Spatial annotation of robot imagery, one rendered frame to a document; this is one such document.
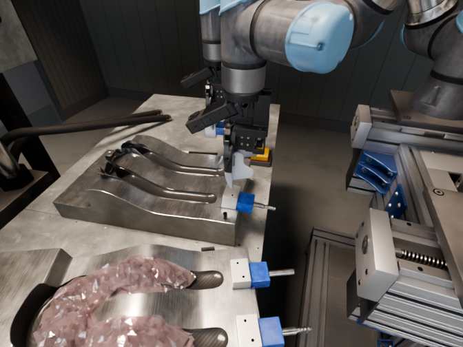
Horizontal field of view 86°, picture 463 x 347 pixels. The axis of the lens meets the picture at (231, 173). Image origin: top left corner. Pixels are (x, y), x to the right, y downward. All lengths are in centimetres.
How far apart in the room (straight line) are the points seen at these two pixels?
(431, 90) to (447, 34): 13
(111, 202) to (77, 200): 14
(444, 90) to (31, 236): 113
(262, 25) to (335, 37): 9
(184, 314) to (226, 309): 8
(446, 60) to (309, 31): 57
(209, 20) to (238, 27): 32
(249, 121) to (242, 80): 9
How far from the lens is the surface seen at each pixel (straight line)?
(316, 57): 33
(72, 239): 79
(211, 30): 72
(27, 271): 63
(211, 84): 76
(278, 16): 37
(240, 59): 42
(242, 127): 47
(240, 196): 62
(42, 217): 90
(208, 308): 53
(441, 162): 87
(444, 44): 88
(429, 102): 88
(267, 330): 51
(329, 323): 127
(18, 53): 125
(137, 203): 66
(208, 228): 62
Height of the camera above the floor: 135
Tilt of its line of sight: 39 degrees down
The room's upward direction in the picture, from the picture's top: straight up
